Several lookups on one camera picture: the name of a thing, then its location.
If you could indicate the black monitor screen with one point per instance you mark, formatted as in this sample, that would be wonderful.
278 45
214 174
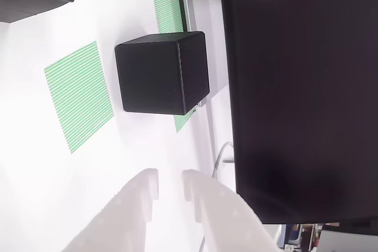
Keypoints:
295 86

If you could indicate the green square target marker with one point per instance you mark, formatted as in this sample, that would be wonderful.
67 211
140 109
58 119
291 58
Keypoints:
79 95

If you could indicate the black smooth cube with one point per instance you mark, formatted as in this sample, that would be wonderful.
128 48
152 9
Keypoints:
153 78

